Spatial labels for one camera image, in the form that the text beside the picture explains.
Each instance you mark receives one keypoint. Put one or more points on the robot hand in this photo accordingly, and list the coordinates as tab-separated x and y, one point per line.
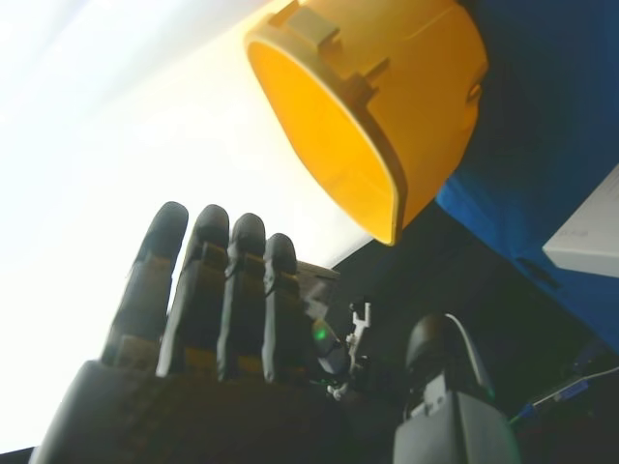
193	411

